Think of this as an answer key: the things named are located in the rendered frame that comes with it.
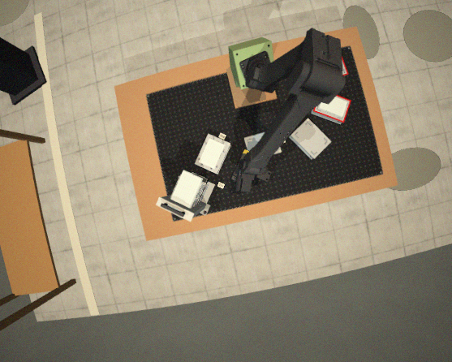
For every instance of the grey shelf rack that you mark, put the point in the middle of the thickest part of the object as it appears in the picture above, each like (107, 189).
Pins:
(196, 208)

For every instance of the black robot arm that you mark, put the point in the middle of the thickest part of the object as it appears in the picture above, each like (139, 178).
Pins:
(318, 68)

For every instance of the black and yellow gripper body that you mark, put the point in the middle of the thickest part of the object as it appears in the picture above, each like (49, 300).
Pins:
(237, 169)

